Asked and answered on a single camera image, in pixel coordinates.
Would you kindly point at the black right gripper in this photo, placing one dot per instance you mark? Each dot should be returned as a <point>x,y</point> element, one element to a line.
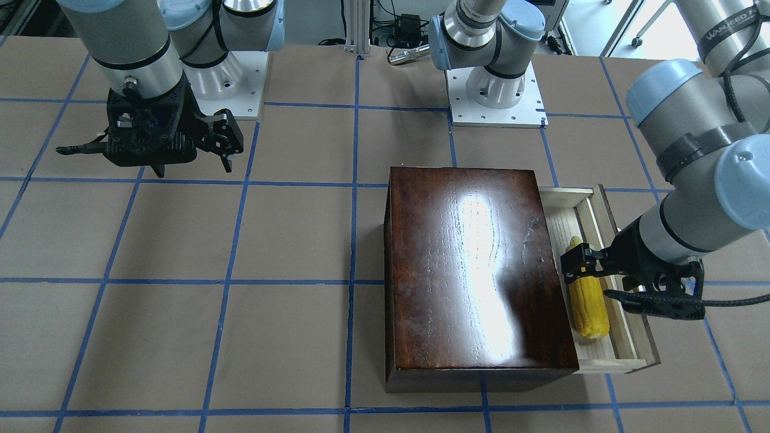
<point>214,132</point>

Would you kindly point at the aluminium frame post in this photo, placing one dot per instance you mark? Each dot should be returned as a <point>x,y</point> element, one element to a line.
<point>356,26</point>

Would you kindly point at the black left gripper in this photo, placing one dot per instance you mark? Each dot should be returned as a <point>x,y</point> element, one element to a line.
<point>633,245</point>

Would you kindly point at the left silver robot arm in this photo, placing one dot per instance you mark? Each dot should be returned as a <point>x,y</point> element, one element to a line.
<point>709,133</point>

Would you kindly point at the dark wooden drawer cabinet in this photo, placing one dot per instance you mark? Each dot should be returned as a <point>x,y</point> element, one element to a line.
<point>472,294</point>

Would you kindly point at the yellow corn cob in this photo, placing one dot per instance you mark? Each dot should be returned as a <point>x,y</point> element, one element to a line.
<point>588,308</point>

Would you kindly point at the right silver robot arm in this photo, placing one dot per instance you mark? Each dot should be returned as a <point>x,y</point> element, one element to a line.
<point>173,75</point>

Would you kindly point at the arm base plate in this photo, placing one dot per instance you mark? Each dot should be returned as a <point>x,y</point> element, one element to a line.
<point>236,84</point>
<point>478,99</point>

